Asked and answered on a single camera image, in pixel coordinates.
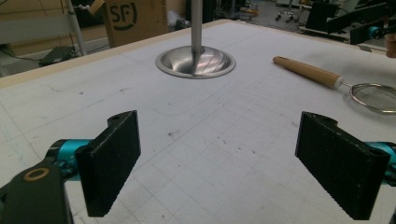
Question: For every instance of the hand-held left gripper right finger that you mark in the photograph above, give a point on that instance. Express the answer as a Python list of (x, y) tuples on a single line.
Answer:
[(339, 168)]

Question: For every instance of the white metal pole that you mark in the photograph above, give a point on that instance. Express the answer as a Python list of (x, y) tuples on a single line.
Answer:
[(76, 28)]

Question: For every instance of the metal stand with round base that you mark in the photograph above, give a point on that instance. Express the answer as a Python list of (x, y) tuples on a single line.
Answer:
[(196, 63)]

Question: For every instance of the black cabinet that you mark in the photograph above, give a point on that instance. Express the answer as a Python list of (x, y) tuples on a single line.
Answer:
[(317, 15)]

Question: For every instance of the brown cardboard box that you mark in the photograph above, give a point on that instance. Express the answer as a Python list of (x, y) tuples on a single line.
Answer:
[(137, 23)]

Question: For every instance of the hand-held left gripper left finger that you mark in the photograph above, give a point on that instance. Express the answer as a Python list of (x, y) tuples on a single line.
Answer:
[(107, 165)]

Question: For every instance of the office chair wheel base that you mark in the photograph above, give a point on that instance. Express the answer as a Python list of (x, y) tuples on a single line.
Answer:
[(287, 14)]

